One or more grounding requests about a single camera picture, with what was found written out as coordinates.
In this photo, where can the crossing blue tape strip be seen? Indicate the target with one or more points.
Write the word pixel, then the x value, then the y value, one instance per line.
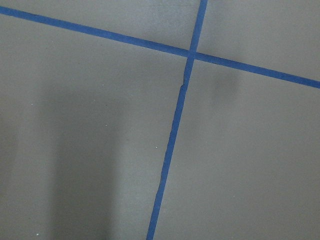
pixel 158 46

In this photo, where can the long blue tape strip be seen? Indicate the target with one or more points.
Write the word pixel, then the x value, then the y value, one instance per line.
pixel 176 119

